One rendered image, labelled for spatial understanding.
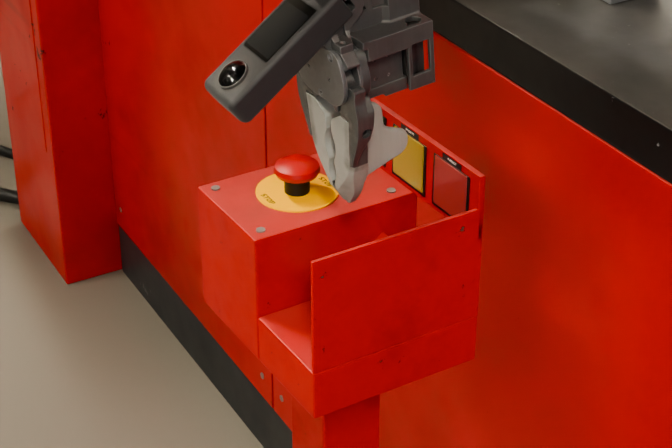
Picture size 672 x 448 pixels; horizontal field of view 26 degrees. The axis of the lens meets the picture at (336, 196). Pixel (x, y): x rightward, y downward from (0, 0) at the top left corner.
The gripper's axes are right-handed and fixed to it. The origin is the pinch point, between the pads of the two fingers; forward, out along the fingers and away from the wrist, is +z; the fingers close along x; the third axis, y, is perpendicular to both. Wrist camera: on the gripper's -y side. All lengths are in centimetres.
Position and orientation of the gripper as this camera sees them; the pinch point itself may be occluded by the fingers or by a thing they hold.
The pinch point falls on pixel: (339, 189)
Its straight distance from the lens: 114.8
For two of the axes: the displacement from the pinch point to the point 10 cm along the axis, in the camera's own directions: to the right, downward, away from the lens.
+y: 8.5, -3.3, 4.0
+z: 0.8, 8.4, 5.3
